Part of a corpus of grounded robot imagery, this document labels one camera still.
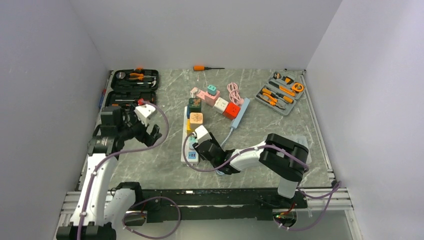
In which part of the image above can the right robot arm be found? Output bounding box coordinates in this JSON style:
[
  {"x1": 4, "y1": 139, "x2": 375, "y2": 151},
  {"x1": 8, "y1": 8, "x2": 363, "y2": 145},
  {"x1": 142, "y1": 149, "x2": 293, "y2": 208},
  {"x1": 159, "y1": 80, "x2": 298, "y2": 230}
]
[{"x1": 192, "y1": 132, "x2": 309, "y2": 208}]

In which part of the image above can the dark green cube adapter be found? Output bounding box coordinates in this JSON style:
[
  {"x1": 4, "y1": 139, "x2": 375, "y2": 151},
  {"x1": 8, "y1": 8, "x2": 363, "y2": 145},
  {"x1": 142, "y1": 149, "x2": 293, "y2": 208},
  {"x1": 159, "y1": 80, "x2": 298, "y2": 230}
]
[{"x1": 187, "y1": 97, "x2": 202, "y2": 115}]

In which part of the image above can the black tool case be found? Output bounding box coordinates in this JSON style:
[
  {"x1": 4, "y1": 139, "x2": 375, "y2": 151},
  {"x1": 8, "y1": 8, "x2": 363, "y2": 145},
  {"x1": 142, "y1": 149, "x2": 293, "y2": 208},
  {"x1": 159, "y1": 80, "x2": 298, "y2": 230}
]
[{"x1": 103, "y1": 67, "x2": 160, "y2": 110}]

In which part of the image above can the pink power strip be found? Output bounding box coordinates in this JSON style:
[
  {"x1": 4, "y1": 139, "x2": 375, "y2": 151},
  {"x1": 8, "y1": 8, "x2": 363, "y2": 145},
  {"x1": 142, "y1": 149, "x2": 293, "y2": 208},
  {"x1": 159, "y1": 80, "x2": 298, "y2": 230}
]
[{"x1": 190, "y1": 87, "x2": 220, "y2": 107}]

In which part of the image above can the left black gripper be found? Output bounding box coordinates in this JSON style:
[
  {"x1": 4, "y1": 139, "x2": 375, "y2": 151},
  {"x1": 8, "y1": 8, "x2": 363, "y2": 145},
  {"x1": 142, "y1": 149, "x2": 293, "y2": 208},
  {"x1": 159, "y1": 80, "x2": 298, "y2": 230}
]
[{"x1": 117, "y1": 104, "x2": 162, "y2": 148}]

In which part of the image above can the pink coiled cable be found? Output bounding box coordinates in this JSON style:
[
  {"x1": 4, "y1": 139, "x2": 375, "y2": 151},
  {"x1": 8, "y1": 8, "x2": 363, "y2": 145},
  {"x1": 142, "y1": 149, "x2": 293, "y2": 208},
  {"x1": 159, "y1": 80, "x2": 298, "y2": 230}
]
[{"x1": 226, "y1": 82, "x2": 245, "y2": 106}]

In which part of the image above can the clear screw box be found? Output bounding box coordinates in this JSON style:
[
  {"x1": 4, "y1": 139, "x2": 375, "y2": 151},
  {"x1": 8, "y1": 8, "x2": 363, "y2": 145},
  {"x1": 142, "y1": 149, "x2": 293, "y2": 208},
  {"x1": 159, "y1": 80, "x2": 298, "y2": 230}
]
[{"x1": 287, "y1": 135, "x2": 312, "y2": 165}]

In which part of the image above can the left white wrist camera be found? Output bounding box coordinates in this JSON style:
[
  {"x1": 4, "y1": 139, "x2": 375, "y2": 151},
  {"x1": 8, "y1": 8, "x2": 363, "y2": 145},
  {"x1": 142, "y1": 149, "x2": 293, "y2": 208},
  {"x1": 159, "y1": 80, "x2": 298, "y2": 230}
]
[{"x1": 134, "y1": 104, "x2": 156, "y2": 127}]

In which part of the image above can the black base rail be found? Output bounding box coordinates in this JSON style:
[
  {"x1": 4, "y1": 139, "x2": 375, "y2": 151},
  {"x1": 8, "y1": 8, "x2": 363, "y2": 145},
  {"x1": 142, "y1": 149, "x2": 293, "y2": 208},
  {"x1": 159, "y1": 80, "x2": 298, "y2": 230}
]
[{"x1": 128, "y1": 187, "x2": 308, "y2": 223}]

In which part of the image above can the orange handled screwdriver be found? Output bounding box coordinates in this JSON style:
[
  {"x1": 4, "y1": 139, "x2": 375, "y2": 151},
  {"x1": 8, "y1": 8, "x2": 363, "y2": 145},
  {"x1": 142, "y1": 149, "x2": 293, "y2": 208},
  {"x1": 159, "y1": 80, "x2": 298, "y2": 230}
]
[{"x1": 192, "y1": 65, "x2": 225, "y2": 72}]

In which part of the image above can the grey tool case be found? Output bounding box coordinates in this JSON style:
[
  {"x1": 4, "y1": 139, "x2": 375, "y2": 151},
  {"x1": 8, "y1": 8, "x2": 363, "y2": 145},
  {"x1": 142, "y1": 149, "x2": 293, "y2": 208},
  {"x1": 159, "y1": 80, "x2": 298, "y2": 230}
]
[{"x1": 254, "y1": 69, "x2": 306, "y2": 116}]

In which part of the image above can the yellow cube adapter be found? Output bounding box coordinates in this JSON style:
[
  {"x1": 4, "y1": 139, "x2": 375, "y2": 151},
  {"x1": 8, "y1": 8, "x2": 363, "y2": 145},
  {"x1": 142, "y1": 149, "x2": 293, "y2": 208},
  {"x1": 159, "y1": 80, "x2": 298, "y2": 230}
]
[{"x1": 186, "y1": 119, "x2": 192, "y2": 133}]

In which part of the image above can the blue red pen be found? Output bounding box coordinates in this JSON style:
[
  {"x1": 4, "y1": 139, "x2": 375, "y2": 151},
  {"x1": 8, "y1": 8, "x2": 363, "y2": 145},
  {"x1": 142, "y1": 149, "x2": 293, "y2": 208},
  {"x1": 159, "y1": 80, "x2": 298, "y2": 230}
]
[{"x1": 98, "y1": 70, "x2": 112, "y2": 110}]

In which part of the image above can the white cube adapter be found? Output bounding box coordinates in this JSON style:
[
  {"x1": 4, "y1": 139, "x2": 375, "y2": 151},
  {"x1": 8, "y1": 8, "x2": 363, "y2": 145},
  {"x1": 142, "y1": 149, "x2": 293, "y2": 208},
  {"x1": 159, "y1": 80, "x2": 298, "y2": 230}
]
[{"x1": 213, "y1": 97, "x2": 229, "y2": 114}]

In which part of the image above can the white power strip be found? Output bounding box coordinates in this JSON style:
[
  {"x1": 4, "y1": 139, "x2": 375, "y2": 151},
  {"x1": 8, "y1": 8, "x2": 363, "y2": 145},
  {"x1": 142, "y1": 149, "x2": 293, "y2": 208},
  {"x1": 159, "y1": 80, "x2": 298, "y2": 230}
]
[{"x1": 180, "y1": 106, "x2": 200, "y2": 165}]

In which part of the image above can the light blue power strip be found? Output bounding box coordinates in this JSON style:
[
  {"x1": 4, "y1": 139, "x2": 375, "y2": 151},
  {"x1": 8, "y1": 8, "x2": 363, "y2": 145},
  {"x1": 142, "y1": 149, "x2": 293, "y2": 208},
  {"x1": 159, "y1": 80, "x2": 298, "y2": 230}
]
[{"x1": 230, "y1": 97, "x2": 250, "y2": 130}]

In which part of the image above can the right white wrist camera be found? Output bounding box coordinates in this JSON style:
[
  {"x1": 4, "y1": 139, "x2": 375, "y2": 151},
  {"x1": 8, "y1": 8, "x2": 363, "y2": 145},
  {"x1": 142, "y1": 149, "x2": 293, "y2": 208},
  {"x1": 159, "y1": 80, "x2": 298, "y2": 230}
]
[{"x1": 194, "y1": 125, "x2": 212, "y2": 145}]

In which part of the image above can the teal cube adapter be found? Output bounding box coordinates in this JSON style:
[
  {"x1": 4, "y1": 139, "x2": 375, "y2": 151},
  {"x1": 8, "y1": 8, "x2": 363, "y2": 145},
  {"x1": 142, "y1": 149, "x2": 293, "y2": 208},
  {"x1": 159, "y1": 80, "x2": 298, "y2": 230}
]
[{"x1": 207, "y1": 84, "x2": 217, "y2": 96}]

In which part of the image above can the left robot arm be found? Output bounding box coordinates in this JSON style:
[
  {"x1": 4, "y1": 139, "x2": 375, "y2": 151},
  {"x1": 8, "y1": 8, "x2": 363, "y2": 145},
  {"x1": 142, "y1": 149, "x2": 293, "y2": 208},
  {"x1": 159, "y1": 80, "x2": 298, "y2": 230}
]
[{"x1": 56, "y1": 103, "x2": 162, "y2": 240}]

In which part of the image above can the red cube adapter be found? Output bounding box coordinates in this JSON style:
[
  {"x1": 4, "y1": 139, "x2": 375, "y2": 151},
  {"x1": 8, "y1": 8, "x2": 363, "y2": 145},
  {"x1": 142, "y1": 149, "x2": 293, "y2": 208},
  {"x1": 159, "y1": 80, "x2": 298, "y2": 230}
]
[{"x1": 222, "y1": 102, "x2": 241, "y2": 120}]

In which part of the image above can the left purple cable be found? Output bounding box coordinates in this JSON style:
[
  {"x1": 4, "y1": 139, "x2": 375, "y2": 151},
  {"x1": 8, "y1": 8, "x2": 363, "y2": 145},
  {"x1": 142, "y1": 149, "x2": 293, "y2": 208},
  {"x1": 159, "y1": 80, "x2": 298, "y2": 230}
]
[{"x1": 76, "y1": 102, "x2": 181, "y2": 240}]

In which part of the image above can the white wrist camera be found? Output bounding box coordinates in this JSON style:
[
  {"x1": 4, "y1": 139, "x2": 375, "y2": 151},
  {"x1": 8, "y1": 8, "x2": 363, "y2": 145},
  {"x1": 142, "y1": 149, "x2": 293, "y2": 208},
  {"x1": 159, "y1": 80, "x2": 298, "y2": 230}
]
[
  {"x1": 134, "y1": 104, "x2": 156, "y2": 127},
  {"x1": 194, "y1": 125, "x2": 212, "y2": 145}
]

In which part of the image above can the beige cube adapter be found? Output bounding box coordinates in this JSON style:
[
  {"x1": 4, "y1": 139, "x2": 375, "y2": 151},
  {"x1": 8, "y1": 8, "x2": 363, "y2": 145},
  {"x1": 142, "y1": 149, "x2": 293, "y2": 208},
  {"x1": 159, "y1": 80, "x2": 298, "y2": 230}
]
[{"x1": 189, "y1": 112, "x2": 204, "y2": 130}]

